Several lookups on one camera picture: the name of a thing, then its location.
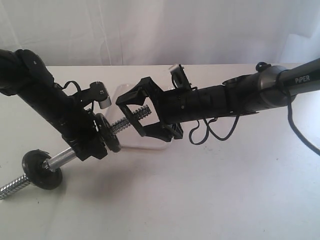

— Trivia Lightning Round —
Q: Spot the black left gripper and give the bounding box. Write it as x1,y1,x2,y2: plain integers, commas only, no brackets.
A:
62,108,108,161

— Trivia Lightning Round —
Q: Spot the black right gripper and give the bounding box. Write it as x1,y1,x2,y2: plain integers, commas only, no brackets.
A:
116,77,183,143

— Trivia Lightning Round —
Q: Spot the black weight plate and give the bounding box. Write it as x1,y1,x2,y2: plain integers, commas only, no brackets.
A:
119,105,146,137

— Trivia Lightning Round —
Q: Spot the black weight plate end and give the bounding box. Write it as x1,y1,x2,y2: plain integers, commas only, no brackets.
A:
21,149,63,190
95,113,121,153

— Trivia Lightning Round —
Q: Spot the chrome threaded dumbbell bar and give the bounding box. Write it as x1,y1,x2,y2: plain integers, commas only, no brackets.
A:
0,104,152,201

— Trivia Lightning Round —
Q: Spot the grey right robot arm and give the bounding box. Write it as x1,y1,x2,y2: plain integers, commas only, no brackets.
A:
116,59,320,142

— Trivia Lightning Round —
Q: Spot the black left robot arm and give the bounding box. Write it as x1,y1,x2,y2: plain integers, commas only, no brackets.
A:
0,49,109,161

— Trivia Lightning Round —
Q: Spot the white rectangular tray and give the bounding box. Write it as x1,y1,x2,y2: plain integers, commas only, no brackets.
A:
105,84,171,151

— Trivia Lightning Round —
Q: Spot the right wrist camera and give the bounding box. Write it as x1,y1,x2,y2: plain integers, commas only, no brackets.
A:
169,64,193,91

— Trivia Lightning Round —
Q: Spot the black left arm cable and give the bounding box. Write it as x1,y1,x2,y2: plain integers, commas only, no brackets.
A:
61,80,83,93

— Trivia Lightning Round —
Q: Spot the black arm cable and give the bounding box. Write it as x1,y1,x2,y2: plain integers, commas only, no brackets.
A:
188,74,320,156
61,80,83,93

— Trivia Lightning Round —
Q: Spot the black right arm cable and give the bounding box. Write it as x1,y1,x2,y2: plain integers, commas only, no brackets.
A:
188,74,320,156

